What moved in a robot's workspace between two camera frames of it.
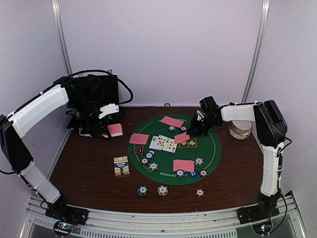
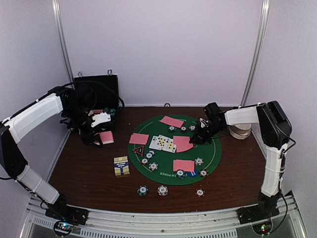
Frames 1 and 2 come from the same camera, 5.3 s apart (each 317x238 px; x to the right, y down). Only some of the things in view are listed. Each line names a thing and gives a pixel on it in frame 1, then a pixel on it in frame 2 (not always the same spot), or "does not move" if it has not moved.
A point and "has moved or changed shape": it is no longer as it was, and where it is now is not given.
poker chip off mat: x=162 y=190 does not move
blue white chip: x=153 y=166 does not move
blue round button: x=193 y=174 does not move
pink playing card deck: x=115 y=130 has moved or changed shape
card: x=186 y=165 does not move
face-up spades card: x=156 y=143 does not move
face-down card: x=181 y=138 has moved or changed shape
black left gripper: x=94 y=132 → x=88 y=139
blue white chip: x=198 y=161 does not move
